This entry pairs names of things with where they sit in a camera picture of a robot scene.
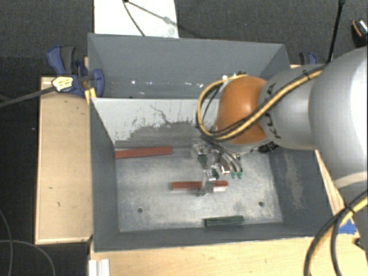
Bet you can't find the red-brown block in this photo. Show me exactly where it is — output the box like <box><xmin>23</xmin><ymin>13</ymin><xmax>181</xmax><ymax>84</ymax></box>
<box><xmin>169</xmin><ymin>180</ymin><xmax>229</xmax><ymax>193</ymax></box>
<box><xmin>114</xmin><ymin>145</ymin><xmax>174</xmax><ymax>160</ymax></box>

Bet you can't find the dark green flat block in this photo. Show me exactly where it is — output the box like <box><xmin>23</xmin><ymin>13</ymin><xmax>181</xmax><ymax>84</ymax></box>
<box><xmin>203</xmin><ymin>215</ymin><xmax>246</xmax><ymax>228</ymax></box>

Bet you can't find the grey metal bin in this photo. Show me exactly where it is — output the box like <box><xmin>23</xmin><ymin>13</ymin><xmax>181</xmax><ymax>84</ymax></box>
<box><xmin>87</xmin><ymin>32</ymin><xmax>336</xmax><ymax>252</ymax></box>

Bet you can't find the pale wood flat board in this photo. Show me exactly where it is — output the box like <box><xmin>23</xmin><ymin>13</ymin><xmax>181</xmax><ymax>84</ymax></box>
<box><xmin>34</xmin><ymin>76</ymin><xmax>94</xmax><ymax>246</ymax></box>

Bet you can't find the black cylinder on white bracket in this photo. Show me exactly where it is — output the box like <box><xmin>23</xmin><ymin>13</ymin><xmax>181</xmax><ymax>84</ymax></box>
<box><xmin>258</xmin><ymin>141</ymin><xmax>279</xmax><ymax>155</ymax></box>

